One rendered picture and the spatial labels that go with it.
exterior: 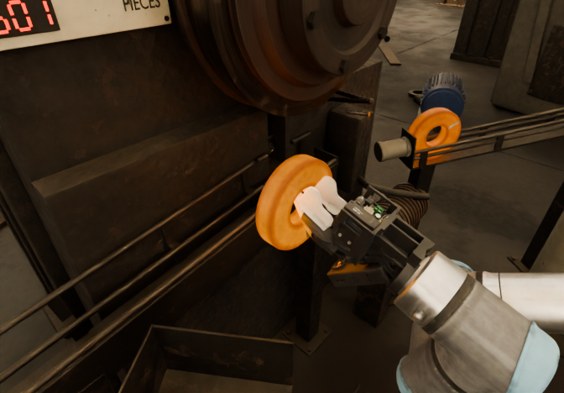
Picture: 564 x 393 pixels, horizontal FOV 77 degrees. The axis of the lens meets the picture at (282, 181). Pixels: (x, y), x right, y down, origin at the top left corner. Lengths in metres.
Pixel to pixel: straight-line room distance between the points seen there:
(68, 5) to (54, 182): 0.25
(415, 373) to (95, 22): 0.66
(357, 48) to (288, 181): 0.30
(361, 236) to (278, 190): 0.13
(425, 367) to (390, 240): 0.17
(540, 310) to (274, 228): 0.39
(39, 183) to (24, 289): 1.22
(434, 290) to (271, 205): 0.23
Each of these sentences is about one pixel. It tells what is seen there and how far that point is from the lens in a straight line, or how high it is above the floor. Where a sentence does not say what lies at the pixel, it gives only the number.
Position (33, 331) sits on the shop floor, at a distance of 1.66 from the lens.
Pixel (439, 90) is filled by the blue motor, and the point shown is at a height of 0.31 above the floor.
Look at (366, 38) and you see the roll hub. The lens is 0.70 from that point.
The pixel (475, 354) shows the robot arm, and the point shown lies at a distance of 0.48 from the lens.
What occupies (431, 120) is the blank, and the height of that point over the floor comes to 0.76.
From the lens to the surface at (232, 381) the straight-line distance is 0.63.
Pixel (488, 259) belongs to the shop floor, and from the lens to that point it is 1.86.
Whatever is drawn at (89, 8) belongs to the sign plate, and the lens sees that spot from 0.60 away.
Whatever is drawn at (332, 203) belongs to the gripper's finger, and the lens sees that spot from 0.54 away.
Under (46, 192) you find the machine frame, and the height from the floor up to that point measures 0.87.
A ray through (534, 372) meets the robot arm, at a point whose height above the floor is 0.80.
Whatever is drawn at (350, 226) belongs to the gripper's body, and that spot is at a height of 0.86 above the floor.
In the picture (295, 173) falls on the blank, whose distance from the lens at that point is 0.51.
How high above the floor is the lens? 1.17
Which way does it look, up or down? 34 degrees down
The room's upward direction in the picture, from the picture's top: straight up
